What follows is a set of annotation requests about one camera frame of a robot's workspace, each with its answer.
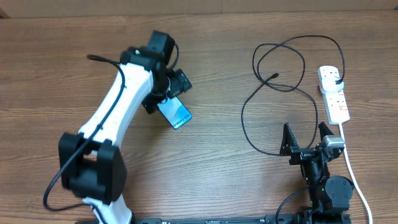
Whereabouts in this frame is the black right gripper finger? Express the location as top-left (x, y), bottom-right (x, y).
top-left (318, 122), bottom-right (333, 140)
top-left (280, 123), bottom-right (299, 156)

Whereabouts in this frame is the blue screen smartphone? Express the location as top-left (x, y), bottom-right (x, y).
top-left (157, 96), bottom-right (193, 129)

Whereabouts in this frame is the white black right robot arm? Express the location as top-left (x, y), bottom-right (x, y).
top-left (275, 123), bottom-right (354, 224)

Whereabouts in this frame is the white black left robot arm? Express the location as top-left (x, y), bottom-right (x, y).
top-left (43, 30), bottom-right (193, 223)

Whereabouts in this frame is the white charger adapter plug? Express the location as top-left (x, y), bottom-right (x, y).
top-left (319, 77), bottom-right (345, 94)

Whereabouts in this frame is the white power strip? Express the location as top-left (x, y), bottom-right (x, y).
top-left (317, 65), bottom-right (350, 124)

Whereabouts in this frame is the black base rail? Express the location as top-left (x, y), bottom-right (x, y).
top-left (74, 213), bottom-right (352, 224)

